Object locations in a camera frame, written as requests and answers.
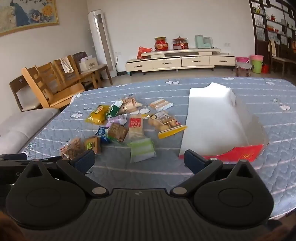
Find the small brown snack packet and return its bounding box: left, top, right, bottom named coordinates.
left=84, top=136, right=102, bottom=155

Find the peach wafer packet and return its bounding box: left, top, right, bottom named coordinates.
left=150, top=98, right=173, bottom=112

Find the white gift bag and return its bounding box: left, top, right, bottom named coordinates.
left=80, top=56, right=99, bottom=72

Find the mint green appliance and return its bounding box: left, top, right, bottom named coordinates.
left=195, top=35, right=213, bottom=49

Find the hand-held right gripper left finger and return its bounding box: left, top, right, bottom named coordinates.
left=17, top=149, right=110, bottom=199

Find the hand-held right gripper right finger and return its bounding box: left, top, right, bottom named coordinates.
left=170, top=149, right=266, bottom=199

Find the green bucket with pink rim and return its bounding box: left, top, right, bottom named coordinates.
left=250, top=55, right=264, bottom=74

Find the red plastic bag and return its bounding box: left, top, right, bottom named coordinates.
left=136, top=46, right=153, bottom=59

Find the light wooden chair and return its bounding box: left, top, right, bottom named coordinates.
left=21, top=66, right=85, bottom=109
left=54, top=56, right=102, bottom=89
left=35, top=62, right=70, bottom=93

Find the lilac snack packet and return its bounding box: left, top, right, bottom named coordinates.
left=109, top=115, right=127, bottom=127

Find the light green snack packet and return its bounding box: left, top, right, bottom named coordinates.
left=127, top=137, right=156, bottom=163

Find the grey sofa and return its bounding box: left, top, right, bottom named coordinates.
left=0, top=108, right=61, bottom=154

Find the wooden chair with beige towel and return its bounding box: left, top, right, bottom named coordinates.
left=268, top=39, right=293, bottom=77

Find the green white snack packet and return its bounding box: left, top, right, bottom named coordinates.
left=106, top=100, right=124, bottom=117

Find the red label noodle packet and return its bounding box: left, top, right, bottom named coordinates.
left=127, top=114, right=146, bottom=142

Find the yellow snack bag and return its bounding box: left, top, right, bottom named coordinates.
left=86, top=104, right=111, bottom=125

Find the brown cracker packet green edge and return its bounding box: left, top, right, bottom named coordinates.
left=107, top=122, right=129, bottom=143

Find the cookie bag with yellow edge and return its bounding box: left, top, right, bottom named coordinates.
left=148, top=111, right=188, bottom=139

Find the blue snack packet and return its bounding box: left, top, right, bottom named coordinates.
left=95, top=126, right=111, bottom=144

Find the small wooden stool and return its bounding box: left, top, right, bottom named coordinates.
left=235, top=62, right=252, bottom=77

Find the dark chair with grey seat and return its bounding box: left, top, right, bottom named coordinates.
left=9, top=75, right=43, bottom=112

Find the white standing air conditioner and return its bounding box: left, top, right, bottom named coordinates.
left=87, top=10, right=118, bottom=79

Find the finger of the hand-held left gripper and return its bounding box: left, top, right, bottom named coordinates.
left=0, top=153, right=28, bottom=161

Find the red round vase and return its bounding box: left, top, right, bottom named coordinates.
left=154, top=37, right=168, bottom=52

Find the white towel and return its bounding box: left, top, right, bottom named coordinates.
left=60, top=57, right=74, bottom=74

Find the dark wooden display shelf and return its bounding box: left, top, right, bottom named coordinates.
left=248, top=0, right=296, bottom=75

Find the cream tv cabinet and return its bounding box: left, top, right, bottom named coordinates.
left=125, top=47, right=236, bottom=76

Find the framed peacock painting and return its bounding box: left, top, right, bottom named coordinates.
left=0, top=0, right=59, bottom=37

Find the white cardboard box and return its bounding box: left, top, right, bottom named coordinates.
left=179, top=82, right=270, bottom=163

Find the clear bread loaf packet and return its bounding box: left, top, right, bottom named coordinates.
left=117, top=94, right=143, bottom=114

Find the dark brown chair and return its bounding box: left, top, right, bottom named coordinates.
left=72, top=51, right=113, bottom=85

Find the beige towel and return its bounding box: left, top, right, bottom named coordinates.
left=268, top=40, right=277, bottom=57

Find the clear bag of brown crackers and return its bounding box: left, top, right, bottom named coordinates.
left=60, top=137, right=85, bottom=159

